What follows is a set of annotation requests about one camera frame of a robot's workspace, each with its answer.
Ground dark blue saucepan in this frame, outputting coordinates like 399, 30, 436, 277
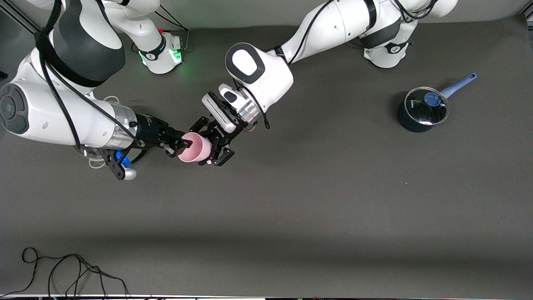
396, 73, 477, 133

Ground black right arm base cables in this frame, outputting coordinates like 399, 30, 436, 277
154, 8, 190, 54

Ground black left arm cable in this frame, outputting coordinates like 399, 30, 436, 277
233, 0, 438, 130

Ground thin black loose cable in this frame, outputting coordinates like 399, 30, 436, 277
0, 247, 130, 298

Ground dark grey table mat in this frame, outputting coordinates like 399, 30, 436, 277
0, 15, 533, 297

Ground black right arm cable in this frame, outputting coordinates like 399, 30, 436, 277
35, 0, 143, 150

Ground pale green cooking pot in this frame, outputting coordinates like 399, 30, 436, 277
75, 96, 147, 169

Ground glass pot lid brass knob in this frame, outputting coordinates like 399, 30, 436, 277
75, 145, 102, 159

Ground pink plastic cup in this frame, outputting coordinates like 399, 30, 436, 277
178, 132, 213, 163

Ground glass lid blue knob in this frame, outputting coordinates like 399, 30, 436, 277
405, 87, 450, 125

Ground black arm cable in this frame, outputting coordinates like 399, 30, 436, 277
233, 0, 438, 130
35, 0, 143, 150

